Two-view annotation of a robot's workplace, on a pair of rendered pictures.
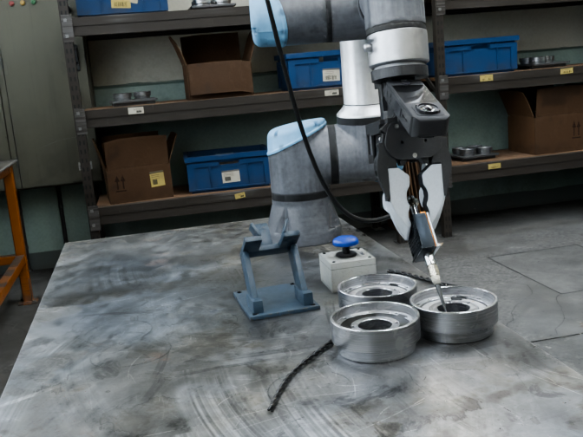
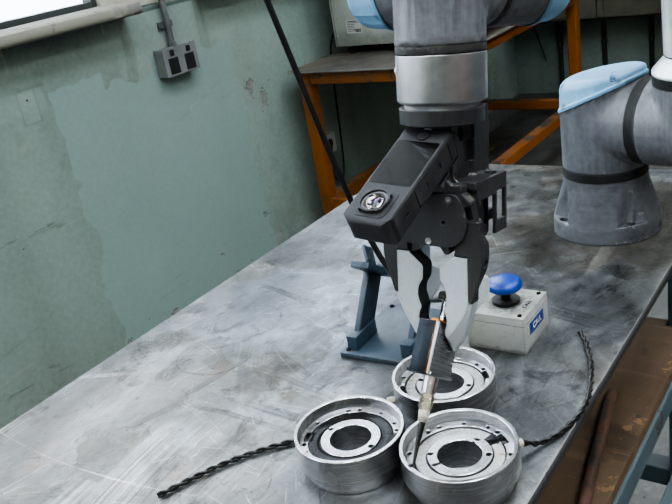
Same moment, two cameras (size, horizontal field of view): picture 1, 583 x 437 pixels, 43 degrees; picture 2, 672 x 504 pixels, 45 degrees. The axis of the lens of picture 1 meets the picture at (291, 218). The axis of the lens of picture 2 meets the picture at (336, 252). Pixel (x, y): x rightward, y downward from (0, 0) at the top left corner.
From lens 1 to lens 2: 73 cm
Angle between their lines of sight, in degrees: 48
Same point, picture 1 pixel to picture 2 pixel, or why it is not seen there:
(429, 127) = (363, 231)
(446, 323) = (407, 477)
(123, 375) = (171, 382)
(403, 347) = (337, 484)
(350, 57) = not seen: outside the picture
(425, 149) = (442, 236)
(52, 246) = not seen: hidden behind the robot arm
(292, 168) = (574, 138)
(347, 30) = not seen: hidden behind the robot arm
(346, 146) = (646, 119)
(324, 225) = (612, 220)
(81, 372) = (160, 363)
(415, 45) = (430, 84)
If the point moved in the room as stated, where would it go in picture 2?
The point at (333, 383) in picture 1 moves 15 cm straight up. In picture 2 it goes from (247, 491) to (211, 354)
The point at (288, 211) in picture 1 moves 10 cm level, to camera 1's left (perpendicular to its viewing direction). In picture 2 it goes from (568, 192) to (509, 184)
